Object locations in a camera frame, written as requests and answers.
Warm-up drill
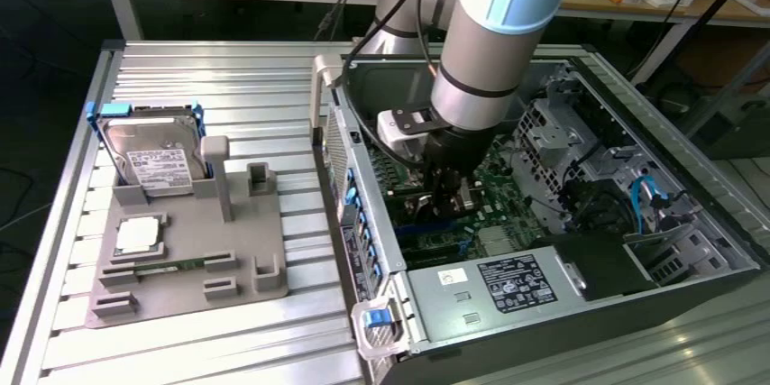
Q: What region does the black wire bundle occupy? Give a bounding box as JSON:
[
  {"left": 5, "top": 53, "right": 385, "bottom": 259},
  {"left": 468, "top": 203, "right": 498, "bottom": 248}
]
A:
[{"left": 558, "top": 179, "right": 633, "bottom": 235}]

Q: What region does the dark equipment box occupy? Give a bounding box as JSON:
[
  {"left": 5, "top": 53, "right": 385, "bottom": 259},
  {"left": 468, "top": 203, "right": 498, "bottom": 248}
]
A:
[{"left": 701, "top": 98, "right": 770, "bottom": 161}]

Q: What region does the blue wire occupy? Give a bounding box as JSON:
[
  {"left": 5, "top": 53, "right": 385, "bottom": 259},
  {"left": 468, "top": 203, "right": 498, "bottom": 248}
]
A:
[{"left": 628, "top": 175, "right": 661, "bottom": 235}]

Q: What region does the silver metal drive cage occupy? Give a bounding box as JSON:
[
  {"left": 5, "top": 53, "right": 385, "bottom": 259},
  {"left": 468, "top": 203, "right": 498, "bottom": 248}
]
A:
[{"left": 510, "top": 64, "right": 609, "bottom": 233}]

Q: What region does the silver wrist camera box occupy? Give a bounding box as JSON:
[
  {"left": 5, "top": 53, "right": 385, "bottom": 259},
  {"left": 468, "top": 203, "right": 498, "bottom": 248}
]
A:
[{"left": 375, "top": 107, "right": 436, "bottom": 161}]

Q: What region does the black hanging cable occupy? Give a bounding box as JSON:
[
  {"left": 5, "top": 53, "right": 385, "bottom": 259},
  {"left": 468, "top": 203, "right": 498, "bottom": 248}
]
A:
[{"left": 313, "top": 0, "right": 361, "bottom": 41}]

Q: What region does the grey power supply unit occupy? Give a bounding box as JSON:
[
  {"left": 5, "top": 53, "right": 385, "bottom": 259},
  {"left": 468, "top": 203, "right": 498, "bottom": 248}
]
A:
[{"left": 406, "top": 247, "right": 590, "bottom": 344}]

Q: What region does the large brown carton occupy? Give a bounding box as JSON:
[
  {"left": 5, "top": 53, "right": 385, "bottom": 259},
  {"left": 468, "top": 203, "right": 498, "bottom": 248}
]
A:
[{"left": 673, "top": 26, "right": 765, "bottom": 88}]

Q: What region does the open black PC case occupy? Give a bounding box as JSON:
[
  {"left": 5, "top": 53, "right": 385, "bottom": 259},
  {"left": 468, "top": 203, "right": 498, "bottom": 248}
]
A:
[{"left": 310, "top": 44, "right": 770, "bottom": 385}]

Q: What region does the green RAM stick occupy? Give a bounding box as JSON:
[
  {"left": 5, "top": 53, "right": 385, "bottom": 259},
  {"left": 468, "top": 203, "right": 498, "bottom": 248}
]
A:
[{"left": 133, "top": 256, "right": 210, "bottom": 275}]

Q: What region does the silver chipset heat sink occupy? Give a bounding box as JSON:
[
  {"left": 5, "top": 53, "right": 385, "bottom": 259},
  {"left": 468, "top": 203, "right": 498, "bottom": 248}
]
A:
[{"left": 480, "top": 227, "right": 513, "bottom": 254}]

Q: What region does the silver hard disk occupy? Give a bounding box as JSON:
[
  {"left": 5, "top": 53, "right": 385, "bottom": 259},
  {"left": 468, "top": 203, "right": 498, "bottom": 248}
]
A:
[{"left": 99, "top": 116, "right": 203, "bottom": 199}]

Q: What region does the grey parts rack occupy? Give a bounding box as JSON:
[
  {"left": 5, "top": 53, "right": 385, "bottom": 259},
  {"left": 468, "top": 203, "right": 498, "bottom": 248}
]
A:
[{"left": 83, "top": 134, "right": 291, "bottom": 330}]

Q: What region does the green motherboard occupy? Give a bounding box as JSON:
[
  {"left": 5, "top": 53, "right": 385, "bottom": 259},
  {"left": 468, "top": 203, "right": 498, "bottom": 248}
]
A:
[{"left": 366, "top": 132, "right": 561, "bottom": 269}]

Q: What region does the blue expansion slot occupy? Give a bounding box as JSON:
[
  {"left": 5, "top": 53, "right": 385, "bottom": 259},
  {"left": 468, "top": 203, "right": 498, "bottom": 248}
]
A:
[{"left": 394, "top": 221, "right": 458, "bottom": 235}]

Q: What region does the grey disk bay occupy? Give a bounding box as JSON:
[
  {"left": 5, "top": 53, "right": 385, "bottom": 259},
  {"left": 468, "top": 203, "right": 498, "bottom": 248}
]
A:
[{"left": 622, "top": 222, "right": 724, "bottom": 288}]

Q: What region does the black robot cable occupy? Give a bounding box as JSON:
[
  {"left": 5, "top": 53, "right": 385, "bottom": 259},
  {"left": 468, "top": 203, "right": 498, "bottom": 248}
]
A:
[{"left": 339, "top": 0, "right": 438, "bottom": 168}]

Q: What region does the blue case latch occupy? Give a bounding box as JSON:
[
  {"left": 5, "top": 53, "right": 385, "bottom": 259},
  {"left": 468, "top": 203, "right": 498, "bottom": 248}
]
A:
[{"left": 363, "top": 307, "right": 394, "bottom": 330}]

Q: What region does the silver CPU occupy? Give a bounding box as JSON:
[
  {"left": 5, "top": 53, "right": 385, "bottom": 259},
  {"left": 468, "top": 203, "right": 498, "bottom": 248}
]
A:
[{"left": 115, "top": 217, "right": 166, "bottom": 257}]

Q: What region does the grey printed case clamp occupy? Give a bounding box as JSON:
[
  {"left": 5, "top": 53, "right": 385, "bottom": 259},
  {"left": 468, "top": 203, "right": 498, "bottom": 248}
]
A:
[
  {"left": 350, "top": 298, "right": 412, "bottom": 362},
  {"left": 310, "top": 53, "right": 358, "bottom": 141}
]

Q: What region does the black plastic shroud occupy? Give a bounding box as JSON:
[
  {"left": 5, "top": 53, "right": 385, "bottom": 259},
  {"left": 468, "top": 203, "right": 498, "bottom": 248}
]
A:
[{"left": 532, "top": 235, "right": 658, "bottom": 303}]

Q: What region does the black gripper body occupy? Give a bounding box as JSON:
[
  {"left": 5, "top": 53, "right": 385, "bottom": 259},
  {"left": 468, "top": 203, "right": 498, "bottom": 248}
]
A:
[{"left": 420, "top": 126, "right": 492, "bottom": 187}]

